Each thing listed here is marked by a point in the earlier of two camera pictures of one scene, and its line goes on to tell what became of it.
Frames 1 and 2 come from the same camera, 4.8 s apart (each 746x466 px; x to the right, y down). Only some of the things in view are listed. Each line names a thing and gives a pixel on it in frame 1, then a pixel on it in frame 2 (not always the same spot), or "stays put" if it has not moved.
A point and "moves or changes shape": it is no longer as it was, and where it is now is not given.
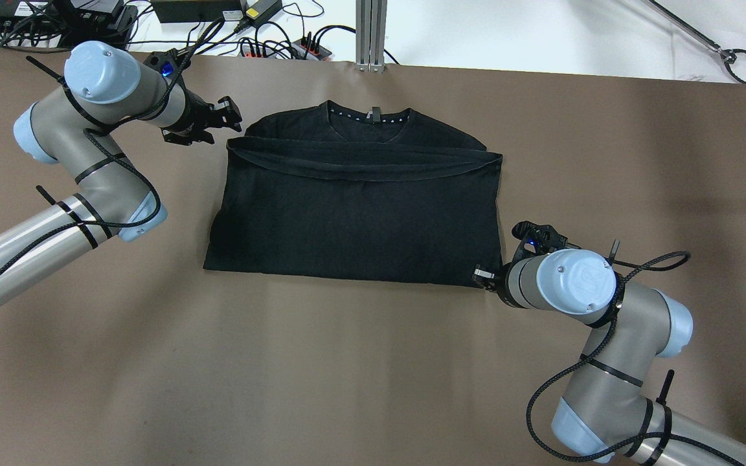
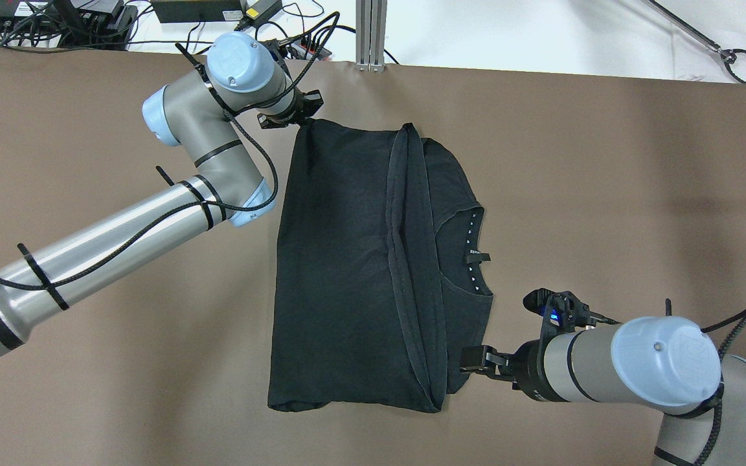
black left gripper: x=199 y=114 -> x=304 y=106
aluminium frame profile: x=370 y=21 stays put
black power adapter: x=261 y=11 stays put
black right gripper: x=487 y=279 -> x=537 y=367
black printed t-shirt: x=343 y=190 moves or changes shape
